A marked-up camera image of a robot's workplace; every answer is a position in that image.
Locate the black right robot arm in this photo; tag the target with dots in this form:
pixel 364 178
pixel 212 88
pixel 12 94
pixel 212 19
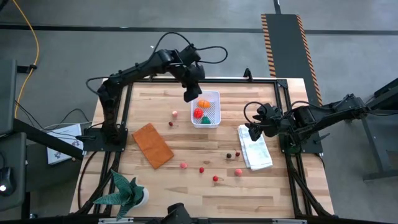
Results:
pixel 326 116

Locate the silver metal bracket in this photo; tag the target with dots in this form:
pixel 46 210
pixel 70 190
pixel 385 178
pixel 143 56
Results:
pixel 115 220
pixel 289 221

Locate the black side table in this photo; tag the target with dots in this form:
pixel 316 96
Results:
pixel 373 143

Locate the green toy vegetable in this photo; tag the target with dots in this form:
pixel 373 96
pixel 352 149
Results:
pixel 205 120

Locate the white perforated plastic basket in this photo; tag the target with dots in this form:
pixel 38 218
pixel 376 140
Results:
pixel 215 105

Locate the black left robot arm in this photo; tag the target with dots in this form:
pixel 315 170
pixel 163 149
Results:
pixel 133 70

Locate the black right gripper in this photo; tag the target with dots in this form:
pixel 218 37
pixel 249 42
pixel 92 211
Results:
pixel 272 121

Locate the white folded towel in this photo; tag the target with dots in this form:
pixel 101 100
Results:
pixel 256 152

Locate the black aluminium extrusion frame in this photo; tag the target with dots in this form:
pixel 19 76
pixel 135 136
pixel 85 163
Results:
pixel 233 80

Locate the black computer mouse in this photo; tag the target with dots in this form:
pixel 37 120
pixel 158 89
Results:
pixel 7 179

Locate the black striped-edge floor mat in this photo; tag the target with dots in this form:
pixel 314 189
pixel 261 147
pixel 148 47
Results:
pixel 286 43

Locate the green plant in white pot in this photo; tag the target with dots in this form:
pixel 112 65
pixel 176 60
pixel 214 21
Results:
pixel 127 194

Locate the orange toy fruit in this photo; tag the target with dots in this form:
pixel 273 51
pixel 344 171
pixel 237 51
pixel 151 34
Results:
pixel 204 104

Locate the black frame clamp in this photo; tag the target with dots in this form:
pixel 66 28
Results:
pixel 247 74

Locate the red toy tomato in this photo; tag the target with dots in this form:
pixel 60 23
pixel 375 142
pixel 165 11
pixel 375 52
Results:
pixel 198 113

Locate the grey monitor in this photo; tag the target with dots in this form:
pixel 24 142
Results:
pixel 7 93

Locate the grey side desk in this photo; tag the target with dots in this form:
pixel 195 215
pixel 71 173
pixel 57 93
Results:
pixel 12 155

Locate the orange folded cloth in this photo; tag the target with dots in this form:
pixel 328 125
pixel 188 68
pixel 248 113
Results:
pixel 152 146

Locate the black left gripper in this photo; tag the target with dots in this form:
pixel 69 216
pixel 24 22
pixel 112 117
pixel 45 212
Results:
pixel 192 76

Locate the dark red toy cherry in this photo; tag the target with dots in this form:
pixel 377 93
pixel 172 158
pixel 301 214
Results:
pixel 170 124

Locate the white printed booklet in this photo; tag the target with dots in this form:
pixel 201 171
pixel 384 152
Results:
pixel 66 132

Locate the black toy cherry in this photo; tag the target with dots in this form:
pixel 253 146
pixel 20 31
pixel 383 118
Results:
pixel 229 155

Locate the black diagonal stand bar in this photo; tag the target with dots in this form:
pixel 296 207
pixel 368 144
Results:
pixel 46 138

